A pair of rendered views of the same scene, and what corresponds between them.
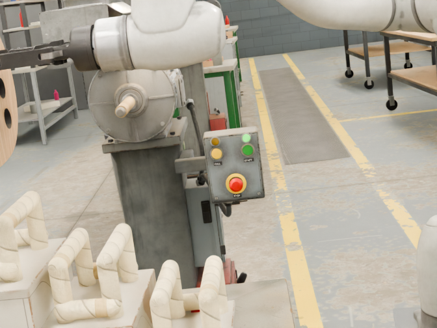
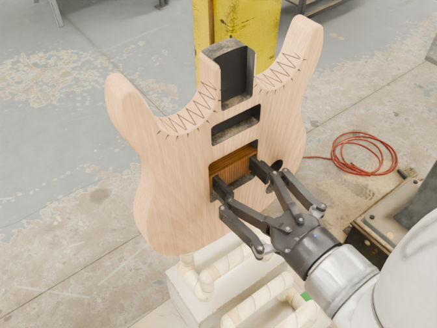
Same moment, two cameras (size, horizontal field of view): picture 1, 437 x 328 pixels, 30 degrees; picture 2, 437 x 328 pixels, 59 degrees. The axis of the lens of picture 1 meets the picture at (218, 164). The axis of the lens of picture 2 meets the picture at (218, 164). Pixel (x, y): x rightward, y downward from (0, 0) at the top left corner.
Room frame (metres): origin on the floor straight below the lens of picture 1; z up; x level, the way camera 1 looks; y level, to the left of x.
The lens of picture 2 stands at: (1.09, 0.08, 1.95)
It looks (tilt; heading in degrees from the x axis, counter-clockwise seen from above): 49 degrees down; 50
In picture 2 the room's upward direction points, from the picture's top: straight up
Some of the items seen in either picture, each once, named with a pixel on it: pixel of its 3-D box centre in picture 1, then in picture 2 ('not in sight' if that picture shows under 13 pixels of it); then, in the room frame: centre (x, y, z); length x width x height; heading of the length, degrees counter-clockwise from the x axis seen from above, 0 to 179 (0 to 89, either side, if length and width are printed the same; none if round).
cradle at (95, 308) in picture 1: (87, 308); not in sight; (1.28, 0.25, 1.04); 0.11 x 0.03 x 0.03; 86
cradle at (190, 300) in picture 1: (197, 300); not in sight; (1.46, 0.07, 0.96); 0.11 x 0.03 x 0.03; 86
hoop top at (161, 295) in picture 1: (164, 284); not in sight; (1.37, 0.12, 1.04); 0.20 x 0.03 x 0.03; 175
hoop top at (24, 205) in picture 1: (18, 211); (238, 256); (1.38, 0.36, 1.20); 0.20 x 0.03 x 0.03; 175
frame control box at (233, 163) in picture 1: (227, 170); not in sight; (2.42, -0.02, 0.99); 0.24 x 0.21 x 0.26; 177
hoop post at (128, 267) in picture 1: (126, 256); (308, 315); (1.46, 0.19, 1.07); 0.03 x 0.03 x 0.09
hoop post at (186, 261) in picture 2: not in sight; (186, 258); (1.31, 0.45, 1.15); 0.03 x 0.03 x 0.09
